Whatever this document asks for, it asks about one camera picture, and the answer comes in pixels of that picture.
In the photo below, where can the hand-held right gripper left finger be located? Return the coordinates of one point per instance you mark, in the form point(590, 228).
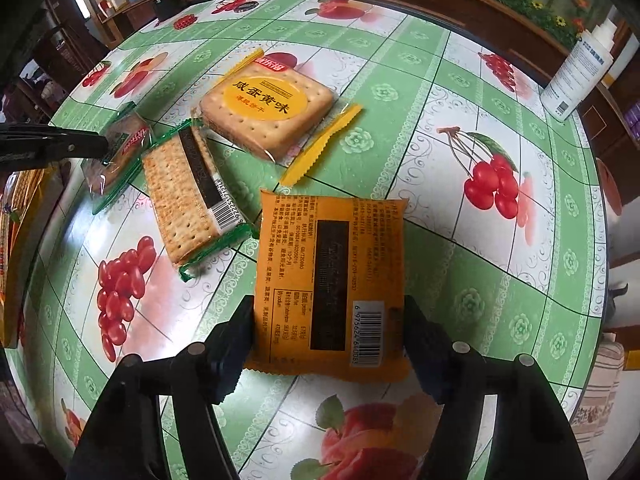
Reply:
point(235, 347)

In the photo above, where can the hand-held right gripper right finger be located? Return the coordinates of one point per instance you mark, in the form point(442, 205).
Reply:
point(425, 347)

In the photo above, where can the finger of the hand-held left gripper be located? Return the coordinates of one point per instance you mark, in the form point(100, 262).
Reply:
point(55, 142)

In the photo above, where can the round biscuit green-label packet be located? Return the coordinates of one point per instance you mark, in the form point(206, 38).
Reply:
point(124, 147)

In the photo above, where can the orange opaque biscuit packet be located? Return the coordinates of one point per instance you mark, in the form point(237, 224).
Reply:
point(330, 270)

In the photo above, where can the white box with gold rim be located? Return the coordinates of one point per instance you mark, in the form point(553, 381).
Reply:
point(17, 285)

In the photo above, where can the fruit printed tablecloth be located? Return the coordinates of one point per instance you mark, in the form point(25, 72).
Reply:
point(475, 270)

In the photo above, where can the green-end clear cracker packet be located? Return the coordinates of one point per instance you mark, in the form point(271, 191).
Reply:
point(180, 200)

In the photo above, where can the striped cloth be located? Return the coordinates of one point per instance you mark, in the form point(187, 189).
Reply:
point(597, 395)

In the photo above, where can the small black box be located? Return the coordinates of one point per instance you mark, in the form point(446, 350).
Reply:
point(170, 5)

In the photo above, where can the yellow square cracker packet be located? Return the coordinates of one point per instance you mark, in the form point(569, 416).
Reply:
point(270, 105)

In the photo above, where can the white plastic bottle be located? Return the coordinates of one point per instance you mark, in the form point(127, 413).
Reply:
point(575, 80)

